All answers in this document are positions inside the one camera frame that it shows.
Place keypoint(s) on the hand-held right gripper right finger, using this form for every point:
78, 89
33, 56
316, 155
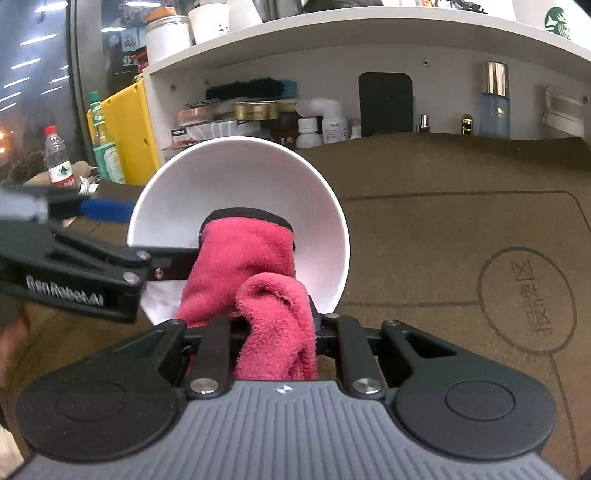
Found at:
344, 341

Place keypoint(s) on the green glass bottle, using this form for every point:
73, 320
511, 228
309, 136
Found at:
107, 157

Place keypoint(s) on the pink cloth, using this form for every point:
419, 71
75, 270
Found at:
240, 258

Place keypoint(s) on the white bowl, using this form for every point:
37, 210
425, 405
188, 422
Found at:
240, 184

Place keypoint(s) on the white canister with wooden lid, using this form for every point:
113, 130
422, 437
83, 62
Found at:
167, 39

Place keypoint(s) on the small gold bottle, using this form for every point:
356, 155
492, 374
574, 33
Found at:
467, 125

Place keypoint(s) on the yellow box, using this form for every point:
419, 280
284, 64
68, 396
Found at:
131, 134

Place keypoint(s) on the blue perfume bottle silver cap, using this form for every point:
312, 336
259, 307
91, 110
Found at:
495, 110

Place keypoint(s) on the small silver bottle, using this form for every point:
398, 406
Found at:
423, 124

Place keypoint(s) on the small white bottle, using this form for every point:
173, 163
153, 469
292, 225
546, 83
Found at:
309, 136

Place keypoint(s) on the gold round tin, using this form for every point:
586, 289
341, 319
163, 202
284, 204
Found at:
255, 111

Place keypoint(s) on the white wall holder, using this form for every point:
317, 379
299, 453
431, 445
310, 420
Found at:
565, 110

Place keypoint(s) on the black brush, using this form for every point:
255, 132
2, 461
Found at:
244, 90

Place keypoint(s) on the large white bottle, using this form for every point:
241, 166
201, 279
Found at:
333, 122

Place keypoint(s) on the plain white cup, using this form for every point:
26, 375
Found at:
208, 23

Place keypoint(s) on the white cup with green logo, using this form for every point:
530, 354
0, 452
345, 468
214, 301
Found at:
549, 18

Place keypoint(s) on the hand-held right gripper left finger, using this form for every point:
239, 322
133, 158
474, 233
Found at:
217, 341

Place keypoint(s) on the plastic water bottle red cap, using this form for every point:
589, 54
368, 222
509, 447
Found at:
59, 161

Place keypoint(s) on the black rectangular object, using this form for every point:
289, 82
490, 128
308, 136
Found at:
385, 104

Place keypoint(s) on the person's left forearm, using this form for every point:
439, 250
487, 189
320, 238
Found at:
7, 350

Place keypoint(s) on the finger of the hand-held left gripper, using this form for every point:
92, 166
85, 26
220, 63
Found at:
108, 211
171, 265

